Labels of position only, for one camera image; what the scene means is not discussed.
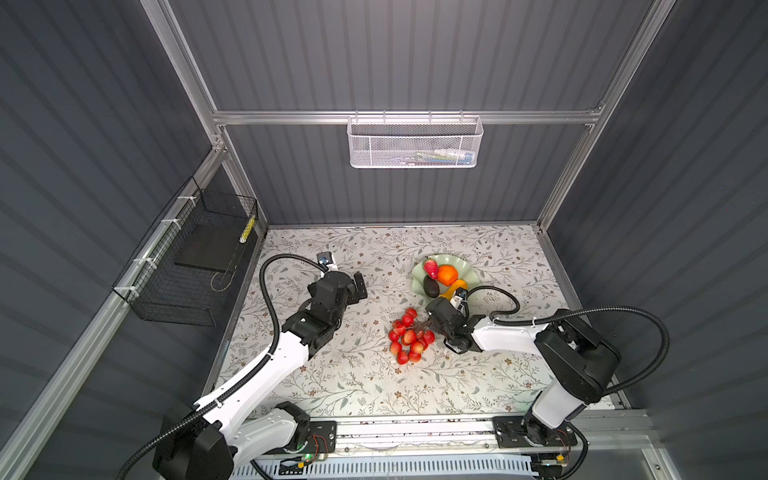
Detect yellow orange fake squash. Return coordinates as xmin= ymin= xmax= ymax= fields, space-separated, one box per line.
xmin=441 ymin=279 xmax=468 ymax=300

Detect large orange fake fruit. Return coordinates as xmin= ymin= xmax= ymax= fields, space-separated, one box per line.
xmin=437 ymin=264 xmax=459 ymax=287

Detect red fake cherry bunch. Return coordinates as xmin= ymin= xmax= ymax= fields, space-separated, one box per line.
xmin=387 ymin=307 xmax=436 ymax=365

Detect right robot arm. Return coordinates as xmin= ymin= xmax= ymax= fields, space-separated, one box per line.
xmin=426 ymin=296 xmax=621 ymax=438

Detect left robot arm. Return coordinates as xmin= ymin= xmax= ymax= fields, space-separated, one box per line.
xmin=152 ymin=271 xmax=367 ymax=479

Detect green scalloped fruit bowl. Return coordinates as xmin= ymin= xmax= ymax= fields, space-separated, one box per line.
xmin=409 ymin=253 xmax=480 ymax=299

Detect floral table mat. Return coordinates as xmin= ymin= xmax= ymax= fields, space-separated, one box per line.
xmin=218 ymin=224 xmax=616 ymax=419

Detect yellow tube in black basket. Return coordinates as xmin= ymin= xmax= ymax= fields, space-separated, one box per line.
xmin=239 ymin=215 xmax=256 ymax=244

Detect black pad in basket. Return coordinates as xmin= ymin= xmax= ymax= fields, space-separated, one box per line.
xmin=174 ymin=224 xmax=242 ymax=273

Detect items in white basket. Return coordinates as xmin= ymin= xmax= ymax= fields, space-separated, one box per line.
xmin=400 ymin=149 xmax=476 ymax=168

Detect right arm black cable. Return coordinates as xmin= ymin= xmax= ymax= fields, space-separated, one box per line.
xmin=466 ymin=284 xmax=671 ymax=397

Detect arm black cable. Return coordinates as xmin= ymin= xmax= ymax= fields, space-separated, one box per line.
xmin=113 ymin=253 xmax=328 ymax=480
xmin=466 ymin=284 xmax=671 ymax=397

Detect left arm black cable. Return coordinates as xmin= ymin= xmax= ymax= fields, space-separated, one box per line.
xmin=113 ymin=253 xmax=328 ymax=480

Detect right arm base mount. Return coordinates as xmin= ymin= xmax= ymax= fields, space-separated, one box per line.
xmin=491 ymin=415 xmax=578 ymax=449

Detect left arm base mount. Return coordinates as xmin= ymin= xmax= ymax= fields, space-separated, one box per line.
xmin=266 ymin=420 xmax=338 ymax=455

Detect black wire wall basket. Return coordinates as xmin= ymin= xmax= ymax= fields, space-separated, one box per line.
xmin=113 ymin=179 xmax=259 ymax=327

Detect white wire wall basket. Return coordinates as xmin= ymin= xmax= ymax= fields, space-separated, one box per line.
xmin=346 ymin=115 xmax=484 ymax=169

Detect aluminium front rail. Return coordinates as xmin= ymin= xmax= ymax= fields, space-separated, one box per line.
xmin=167 ymin=410 xmax=652 ymax=463

